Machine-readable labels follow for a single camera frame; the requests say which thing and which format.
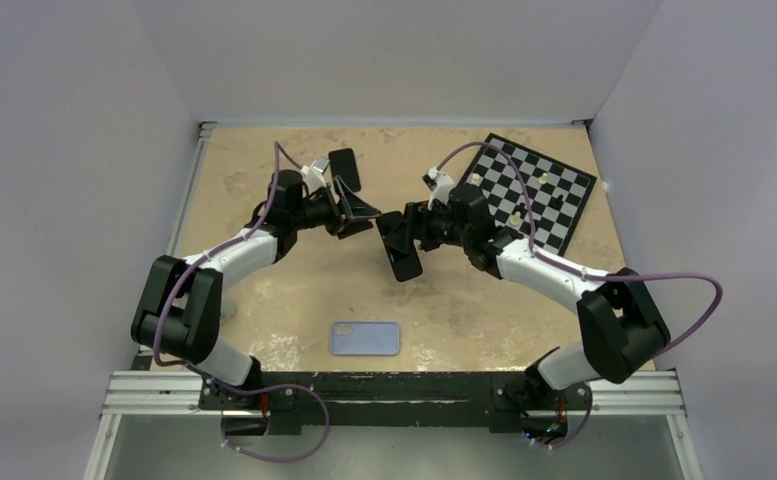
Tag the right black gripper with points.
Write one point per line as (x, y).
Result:
(416, 222)

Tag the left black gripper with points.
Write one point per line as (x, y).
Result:
(348, 218)

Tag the bare black phone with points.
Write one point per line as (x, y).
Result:
(343, 164)

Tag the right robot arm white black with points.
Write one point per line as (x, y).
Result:
(620, 325)

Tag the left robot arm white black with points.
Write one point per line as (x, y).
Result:
(182, 300)

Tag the black white chessboard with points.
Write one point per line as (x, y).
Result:
(510, 177)

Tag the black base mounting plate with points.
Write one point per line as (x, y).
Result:
(499, 401)

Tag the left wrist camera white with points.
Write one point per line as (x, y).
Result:
(313, 174)

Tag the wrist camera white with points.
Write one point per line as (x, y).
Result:
(440, 185)
(313, 174)

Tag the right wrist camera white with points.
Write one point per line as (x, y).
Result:
(440, 185)

